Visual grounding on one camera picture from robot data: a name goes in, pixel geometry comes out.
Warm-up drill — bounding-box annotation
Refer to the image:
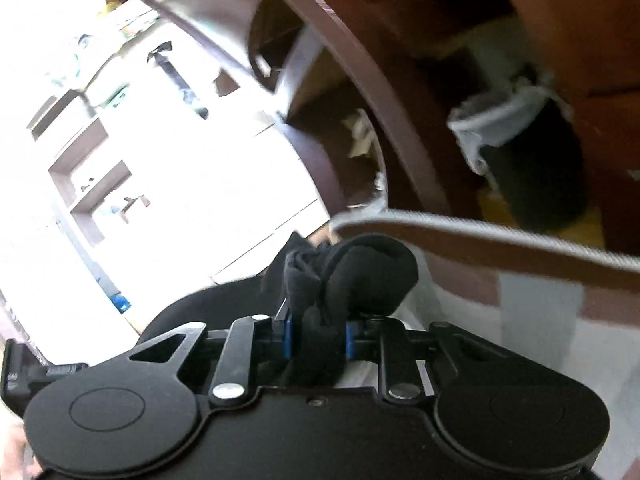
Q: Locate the dark wooden desk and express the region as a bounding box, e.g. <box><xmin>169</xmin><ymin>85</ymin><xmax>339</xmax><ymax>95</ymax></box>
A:
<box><xmin>239</xmin><ymin>0</ymin><xmax>640</xmax><ymax>273</ymax></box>

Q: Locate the checked mat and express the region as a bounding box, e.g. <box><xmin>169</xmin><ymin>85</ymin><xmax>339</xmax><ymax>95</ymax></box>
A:
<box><xmin>334</xmin><ymin>209</ymin><xmax>640</xmax><ymax>480</ymax></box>

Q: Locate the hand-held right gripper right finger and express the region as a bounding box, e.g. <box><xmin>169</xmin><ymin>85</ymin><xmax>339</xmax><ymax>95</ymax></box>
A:
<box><xmin>344</xmin><ymin>312</ymin><xmax>496</xmax><ymax>402</ymax></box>

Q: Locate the black trash bin white liner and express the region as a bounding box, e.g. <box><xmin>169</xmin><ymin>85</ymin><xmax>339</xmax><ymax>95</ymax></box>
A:
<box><xmin>446</xmin><ymin>72</ymin><xmax>592</xmax><ymax>234</ymax></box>

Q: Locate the dark wooden shelf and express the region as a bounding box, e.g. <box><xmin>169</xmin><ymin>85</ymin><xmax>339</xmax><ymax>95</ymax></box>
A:
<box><xmin>247</xmin><ymin>25</ymin><xmax>392</xmax><ymax>212</ymax></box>

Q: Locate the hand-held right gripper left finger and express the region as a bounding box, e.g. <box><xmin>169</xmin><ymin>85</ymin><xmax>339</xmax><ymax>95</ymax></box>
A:
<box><xmin>129</xmin><ymin>300</ymin><xmax>295</xmax><ymax>407</ymax></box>

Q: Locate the black garment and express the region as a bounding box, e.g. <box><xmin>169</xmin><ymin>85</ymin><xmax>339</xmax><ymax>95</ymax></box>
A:
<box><xmin>137</xmin><ymin>232</ymin><xmax>420</xmax><ymax>392</ymax></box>

